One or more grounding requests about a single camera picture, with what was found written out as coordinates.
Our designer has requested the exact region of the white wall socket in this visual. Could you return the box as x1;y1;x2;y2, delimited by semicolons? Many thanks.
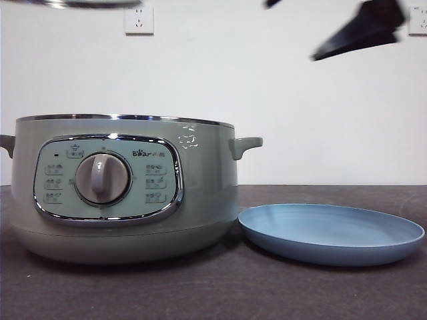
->
124;5;155;37
408;5;427;37

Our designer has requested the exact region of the pale green electric steamer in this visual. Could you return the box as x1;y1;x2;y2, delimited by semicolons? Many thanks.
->
0;113;264;266

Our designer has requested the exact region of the glass steamer lid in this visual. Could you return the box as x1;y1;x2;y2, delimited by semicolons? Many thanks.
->
25;0;144;9

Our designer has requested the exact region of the blue round plate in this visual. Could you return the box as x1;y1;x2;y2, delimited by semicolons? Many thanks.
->
237;203;426;267

